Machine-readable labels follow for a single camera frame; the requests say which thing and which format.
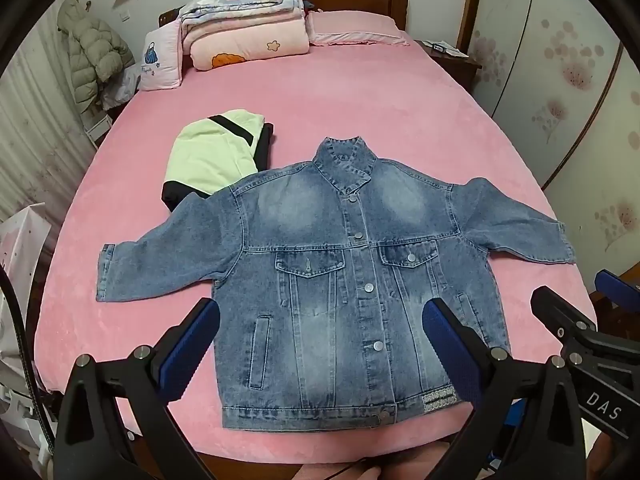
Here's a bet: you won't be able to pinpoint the floral wardrobe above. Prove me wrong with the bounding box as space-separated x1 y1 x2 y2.
455 0 640 291

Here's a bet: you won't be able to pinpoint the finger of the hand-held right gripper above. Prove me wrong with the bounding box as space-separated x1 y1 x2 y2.
594 269 640 312
530 285 600 347

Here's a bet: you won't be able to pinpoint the white paper sheets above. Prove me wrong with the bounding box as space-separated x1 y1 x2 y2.
420 39 468 58

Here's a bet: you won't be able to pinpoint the bed with pink sheet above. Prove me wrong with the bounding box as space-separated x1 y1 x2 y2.
32 35 598 466

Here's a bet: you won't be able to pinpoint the pink cushion with bag print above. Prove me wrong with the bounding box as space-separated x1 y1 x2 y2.
136 21 183 92

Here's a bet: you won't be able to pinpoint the blue denim jacket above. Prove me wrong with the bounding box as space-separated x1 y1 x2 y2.
96 136 575 431

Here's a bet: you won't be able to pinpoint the white curtain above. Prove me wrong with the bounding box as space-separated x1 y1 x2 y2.
0 35 111 221

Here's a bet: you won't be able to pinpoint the pink pillow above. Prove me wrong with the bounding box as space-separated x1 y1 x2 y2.
306 10 412 47

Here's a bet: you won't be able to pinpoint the wooden nightstand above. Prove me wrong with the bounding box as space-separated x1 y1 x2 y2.
422 40 483 93

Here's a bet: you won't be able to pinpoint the folded green and black garment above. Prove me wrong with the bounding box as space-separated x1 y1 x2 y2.
161 109 276 213

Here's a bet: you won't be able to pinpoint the folded pink blanket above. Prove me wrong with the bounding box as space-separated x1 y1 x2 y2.
182 10 311 72

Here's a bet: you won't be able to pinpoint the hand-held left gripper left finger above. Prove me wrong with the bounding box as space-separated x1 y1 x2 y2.
52 298 221 480

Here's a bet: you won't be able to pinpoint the hanging beige puffer jacket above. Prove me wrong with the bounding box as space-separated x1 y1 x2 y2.
56 0 136 111

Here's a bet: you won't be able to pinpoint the grey cloth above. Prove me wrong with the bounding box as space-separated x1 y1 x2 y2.
100 67 143 111

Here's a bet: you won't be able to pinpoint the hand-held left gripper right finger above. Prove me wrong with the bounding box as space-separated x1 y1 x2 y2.
422 297 584 480

